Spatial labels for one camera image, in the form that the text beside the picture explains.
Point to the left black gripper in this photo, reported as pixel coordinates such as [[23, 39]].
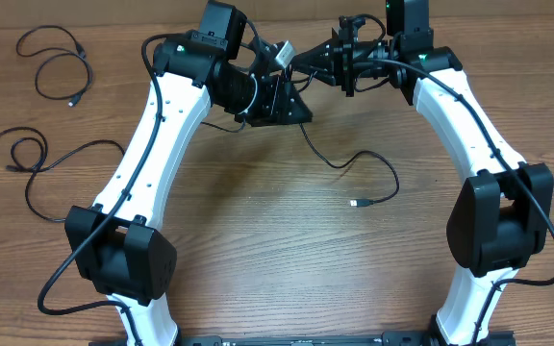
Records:
[[277, 108]]

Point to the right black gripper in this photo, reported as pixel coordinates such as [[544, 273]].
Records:
[[348, 60]]

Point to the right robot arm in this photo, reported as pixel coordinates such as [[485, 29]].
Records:
[[501, 216]]

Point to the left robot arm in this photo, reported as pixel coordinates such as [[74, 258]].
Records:
[[117, 242]]

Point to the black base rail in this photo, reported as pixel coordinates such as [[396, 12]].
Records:
[[301, 340]]

